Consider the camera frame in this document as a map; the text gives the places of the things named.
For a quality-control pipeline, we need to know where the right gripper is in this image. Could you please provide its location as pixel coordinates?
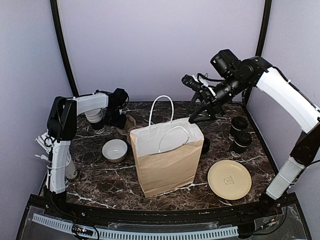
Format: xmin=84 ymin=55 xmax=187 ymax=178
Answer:
xmin=185 ymin=73 xmax=249 ymax=123

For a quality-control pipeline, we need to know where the right black frame post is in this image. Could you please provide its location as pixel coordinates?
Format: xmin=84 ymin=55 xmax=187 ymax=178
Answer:
xmin=242 ymin=0 xmax=272 ymax=106

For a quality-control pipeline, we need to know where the stack of black lids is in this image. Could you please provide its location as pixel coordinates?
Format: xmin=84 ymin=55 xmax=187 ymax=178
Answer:
xmin=201 ymin=137 xmax=211 ymax=155

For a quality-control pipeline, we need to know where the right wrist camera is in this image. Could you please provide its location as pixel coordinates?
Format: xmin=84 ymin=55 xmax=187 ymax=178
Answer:
xmin=181 ymin=73 xmax=216 ymax=96

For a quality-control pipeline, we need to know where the yellow plate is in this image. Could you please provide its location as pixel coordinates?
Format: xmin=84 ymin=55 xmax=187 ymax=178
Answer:
xmin=207 ymin=160 xmax=252 ymax=201

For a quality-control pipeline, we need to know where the left black frame post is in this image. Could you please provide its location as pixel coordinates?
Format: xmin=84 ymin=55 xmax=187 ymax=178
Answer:
xmin=49 ymin=0 xmax=79 ymax=97

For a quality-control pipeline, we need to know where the white cable duct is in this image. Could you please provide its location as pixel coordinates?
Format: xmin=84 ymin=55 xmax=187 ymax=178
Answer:
xmin=31 ymin=213 xmax=239 ymax=240

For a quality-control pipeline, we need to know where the cup of wrapped straws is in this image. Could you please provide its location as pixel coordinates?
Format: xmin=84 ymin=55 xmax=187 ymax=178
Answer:
xmin=35 ymin=132 xmax=78 ymax=180

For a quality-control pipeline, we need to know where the black coffee cup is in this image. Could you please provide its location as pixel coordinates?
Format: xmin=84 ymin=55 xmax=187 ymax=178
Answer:
xmin=228 ymin=125 xmax=247 ymax=141
xmin=230 ymin=141 xmax=250 ymax=158

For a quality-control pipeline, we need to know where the brown paper bag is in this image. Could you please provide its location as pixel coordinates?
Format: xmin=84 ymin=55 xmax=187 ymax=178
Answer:
xmin=129 ymin=94 xmax=205 ymax=198

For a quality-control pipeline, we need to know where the black frame post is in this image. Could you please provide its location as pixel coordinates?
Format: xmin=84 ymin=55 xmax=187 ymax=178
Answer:
xmin=242 ymin=0 xmax=272 ymax=106
xmin=49 ymin=0 xmax=79 ymax=97

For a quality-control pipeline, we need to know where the stack of paper cups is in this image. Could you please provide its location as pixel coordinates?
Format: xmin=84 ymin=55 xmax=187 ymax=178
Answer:
xmin=84 ymin=108 xmax=105 ymax=134

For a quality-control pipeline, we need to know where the white ceramic bowl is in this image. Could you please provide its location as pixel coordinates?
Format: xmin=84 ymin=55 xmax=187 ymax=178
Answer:
xmin=102 ymin=139 xmax=128 ymax=163

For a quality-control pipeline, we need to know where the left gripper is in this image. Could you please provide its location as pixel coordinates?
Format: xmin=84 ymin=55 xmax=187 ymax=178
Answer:
xmin=103 ymin=106 xmax=127 ymax=129

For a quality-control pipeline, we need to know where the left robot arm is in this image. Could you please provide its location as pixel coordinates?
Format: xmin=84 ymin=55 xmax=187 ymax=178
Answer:
xmin=44 ymin=88 xmax=130 ymax=218

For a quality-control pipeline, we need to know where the cardboard cup carrier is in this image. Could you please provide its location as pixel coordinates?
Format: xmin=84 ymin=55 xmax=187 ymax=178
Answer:
xmin=116 ymin=115 xmax=138 ymax=146

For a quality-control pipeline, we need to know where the black front rail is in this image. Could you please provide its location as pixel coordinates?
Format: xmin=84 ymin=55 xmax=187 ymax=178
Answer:
xmin=24 ymin=193 xmax=298 ymax=226

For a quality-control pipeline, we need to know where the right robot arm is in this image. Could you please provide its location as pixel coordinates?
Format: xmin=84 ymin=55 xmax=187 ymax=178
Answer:
xmin=181 ymin=49 xmax=320 ymax=217

